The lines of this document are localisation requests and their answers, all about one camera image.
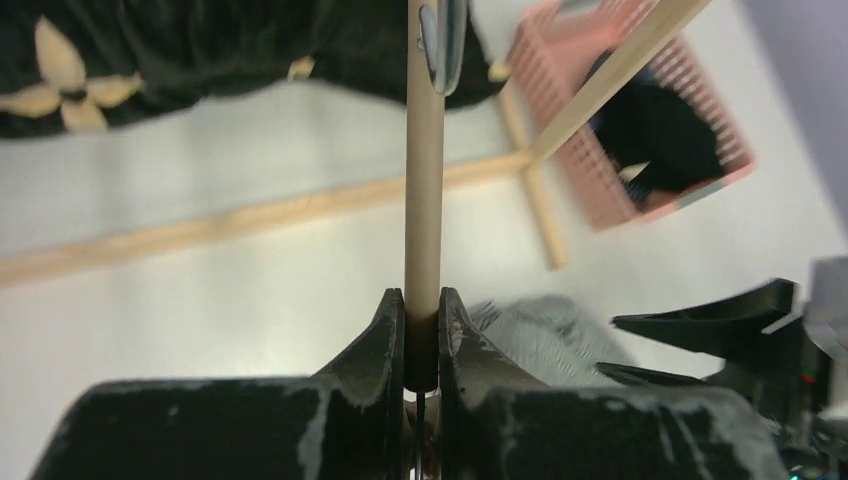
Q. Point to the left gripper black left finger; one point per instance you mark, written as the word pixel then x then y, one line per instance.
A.
pixel 346 421

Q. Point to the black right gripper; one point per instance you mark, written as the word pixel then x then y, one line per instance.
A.
pixel 768 359

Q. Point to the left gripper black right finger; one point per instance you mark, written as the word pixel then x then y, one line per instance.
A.
pixel 499 422

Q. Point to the grey striped underwear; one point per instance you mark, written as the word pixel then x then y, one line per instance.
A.
pixel 553 338

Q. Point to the wooden hanger with grey underwear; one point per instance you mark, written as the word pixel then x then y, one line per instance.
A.
pixel 424 166

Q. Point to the pink perforated plastic basket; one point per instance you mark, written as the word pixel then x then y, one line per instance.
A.
pixel 550 58

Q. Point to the black blanket with cream flowers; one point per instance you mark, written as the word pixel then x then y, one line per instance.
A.
pixel 89 66

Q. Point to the wooden clothes rack frame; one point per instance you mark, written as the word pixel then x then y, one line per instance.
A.
pixel 265 212

